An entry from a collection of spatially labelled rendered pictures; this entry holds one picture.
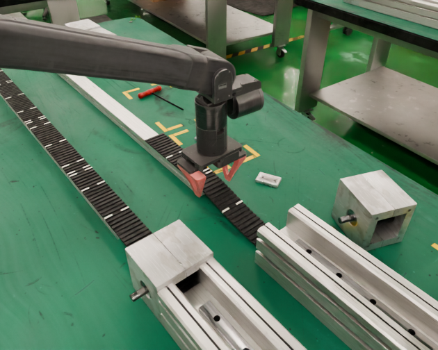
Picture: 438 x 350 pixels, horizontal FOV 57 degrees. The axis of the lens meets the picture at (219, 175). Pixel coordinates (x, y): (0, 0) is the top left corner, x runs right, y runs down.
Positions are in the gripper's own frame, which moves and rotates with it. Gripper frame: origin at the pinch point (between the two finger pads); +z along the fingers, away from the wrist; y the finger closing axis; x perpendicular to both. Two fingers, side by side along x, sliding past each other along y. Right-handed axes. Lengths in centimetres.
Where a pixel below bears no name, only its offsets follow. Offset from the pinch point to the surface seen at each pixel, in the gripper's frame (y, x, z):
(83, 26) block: 14, 90, -6
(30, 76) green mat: -10, 83, 3
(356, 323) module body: -5.2, -37.9, -2.9
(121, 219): -19.3, 2.7, -0.4
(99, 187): -18.3, 13.6, -0.4
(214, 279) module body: -16.6, -21.6, -5.3
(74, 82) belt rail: -2, 64, 0
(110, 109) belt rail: -1.7, 42.0, 0.2
